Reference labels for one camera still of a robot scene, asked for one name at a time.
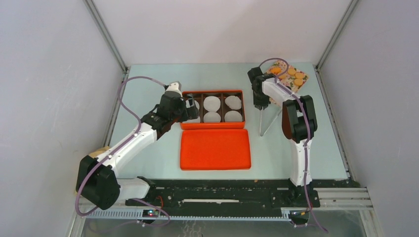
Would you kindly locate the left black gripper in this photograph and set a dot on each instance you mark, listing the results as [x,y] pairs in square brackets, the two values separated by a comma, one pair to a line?
[191,112]

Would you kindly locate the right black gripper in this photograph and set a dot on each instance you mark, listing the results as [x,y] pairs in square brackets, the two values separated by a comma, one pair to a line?
[264,103]

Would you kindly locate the metal tongs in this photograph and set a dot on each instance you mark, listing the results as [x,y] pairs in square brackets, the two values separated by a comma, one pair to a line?
[265,123]

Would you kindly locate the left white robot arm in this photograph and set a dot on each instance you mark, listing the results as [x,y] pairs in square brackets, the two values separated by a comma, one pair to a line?
[98,177]

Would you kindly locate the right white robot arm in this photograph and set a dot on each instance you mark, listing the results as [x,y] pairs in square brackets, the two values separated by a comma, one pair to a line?
[299,120]

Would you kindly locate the white paper cup bottom-left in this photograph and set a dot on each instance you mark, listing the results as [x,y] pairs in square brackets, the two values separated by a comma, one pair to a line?
[196,120]

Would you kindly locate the white paper cup top-left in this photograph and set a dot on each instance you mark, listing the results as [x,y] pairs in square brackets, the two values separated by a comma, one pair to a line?
[197,105]

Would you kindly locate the orange cookie tin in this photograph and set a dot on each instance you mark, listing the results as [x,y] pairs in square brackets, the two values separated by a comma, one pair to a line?
[221,94]

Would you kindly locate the white paper cup bottom-middle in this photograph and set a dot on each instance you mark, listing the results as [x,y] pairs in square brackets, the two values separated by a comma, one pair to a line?
[211,117]

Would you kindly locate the white paper cup top-middle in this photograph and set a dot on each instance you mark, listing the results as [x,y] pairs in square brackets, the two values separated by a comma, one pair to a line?
[212,103]

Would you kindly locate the white paper cup top-right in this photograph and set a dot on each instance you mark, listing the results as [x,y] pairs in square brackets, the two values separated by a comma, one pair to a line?
[233,102]

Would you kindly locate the white paper cup bottom-right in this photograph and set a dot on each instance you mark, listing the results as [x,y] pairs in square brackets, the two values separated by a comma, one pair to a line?
[233,116]

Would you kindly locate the floral tray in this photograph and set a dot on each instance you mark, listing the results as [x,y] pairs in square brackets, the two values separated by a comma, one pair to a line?
[289,80]

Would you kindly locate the orange tin lid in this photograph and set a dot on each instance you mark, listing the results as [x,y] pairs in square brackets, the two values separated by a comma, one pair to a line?
[215,149]

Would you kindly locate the yellow cloth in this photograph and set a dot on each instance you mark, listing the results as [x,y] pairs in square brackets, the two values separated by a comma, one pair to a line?
[99,151]

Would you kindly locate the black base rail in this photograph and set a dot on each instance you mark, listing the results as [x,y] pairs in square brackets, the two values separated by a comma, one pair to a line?
[230,198]

